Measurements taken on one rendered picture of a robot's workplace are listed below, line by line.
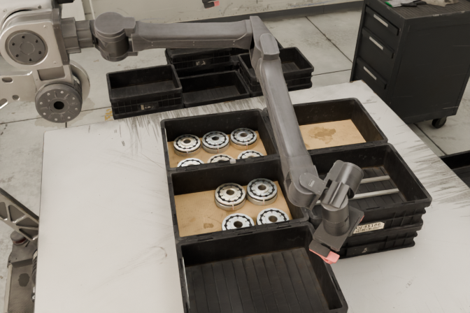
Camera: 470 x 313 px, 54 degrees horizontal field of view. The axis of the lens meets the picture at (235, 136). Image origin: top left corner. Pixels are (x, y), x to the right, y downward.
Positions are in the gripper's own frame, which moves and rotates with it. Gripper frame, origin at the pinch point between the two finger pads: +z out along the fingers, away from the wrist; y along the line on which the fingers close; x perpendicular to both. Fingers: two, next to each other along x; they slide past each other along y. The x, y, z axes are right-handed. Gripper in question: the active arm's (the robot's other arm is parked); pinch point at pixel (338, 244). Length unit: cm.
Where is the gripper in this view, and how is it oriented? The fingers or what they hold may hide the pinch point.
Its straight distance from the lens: 115.4
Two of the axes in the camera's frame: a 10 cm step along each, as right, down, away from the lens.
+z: 2.1, 6.6, 7.3
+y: 5.8, -6.8, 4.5
